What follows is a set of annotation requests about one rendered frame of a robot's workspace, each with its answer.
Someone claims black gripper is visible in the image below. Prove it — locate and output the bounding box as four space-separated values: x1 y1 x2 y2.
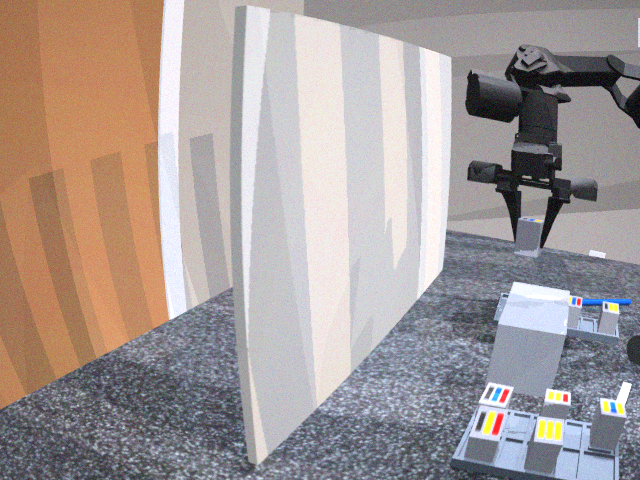
467 125 598 249

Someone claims blue rod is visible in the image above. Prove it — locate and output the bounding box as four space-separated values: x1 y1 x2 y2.
582 299 631 306

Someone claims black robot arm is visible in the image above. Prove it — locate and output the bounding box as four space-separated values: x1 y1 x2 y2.
465 44 640 179

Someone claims grey short cylinder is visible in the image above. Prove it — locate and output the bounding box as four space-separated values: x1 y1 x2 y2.
626 333 640 365

